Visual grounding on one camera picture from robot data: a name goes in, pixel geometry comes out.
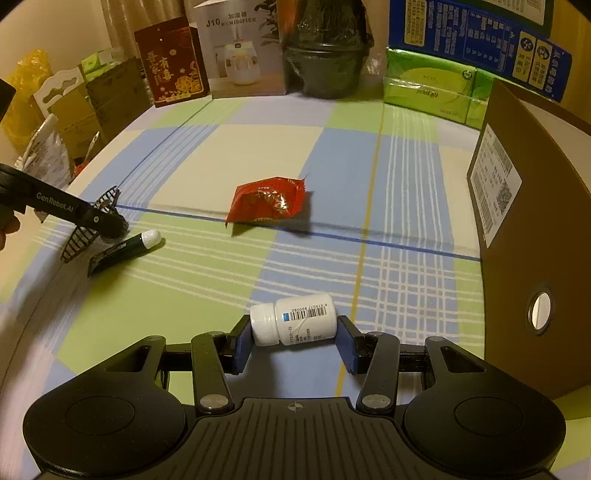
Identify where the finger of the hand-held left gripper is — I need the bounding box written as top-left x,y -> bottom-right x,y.
73,202 -> 130,241

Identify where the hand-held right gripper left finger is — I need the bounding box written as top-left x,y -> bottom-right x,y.
104,315 -> 254,415

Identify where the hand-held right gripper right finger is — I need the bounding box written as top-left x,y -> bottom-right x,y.
336,315 -> 486,415

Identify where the white pill bottle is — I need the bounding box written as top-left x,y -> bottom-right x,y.
249,291 -> 339,348

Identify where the large brown cardboard box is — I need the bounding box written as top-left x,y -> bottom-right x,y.
465,76 -> 591,401

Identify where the checked tablecloth desktop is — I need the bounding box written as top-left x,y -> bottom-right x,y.
0,92 -> 591,480

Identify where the person's left hand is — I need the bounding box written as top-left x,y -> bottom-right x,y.
0,215 -> 22,251

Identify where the dark green ointment tube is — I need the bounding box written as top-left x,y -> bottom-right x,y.
87,228 -> 163,278

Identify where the silver foil bag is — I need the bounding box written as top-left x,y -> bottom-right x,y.
15,114 -> 75,191

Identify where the yellow plastic bag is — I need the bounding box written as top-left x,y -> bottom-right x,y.
4,49 -> 52,154

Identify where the dark brown cardboard box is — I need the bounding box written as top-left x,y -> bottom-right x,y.
84,56 -> 154,140

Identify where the light green packet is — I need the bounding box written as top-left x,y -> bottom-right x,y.
80,49 -> 124,80

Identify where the red snack packet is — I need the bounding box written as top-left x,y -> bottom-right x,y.
224,174 -> 308,226

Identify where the red gold patterned box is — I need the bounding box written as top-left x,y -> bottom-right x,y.
133,17 -> 209,109

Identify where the beige curtain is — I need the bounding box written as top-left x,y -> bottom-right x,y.
100,0 -> 195,62

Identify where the white humidifier box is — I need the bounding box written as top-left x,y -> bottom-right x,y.
192,0 -> 288,99

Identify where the green tissue pack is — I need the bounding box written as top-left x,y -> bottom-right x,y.
385,47 -> 496,101
382,76 -> 491,131

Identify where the black pot in plastic wrap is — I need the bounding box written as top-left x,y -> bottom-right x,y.
278,0 -> 376,99

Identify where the blue printed carton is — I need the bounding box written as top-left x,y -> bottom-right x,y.
387,0 -> 574,104

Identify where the dark green printed carton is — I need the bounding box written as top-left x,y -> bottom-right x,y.
479,0 -> 556,27

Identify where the kraft box with white handle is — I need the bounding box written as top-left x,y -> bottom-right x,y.
31,66 -> 101,158

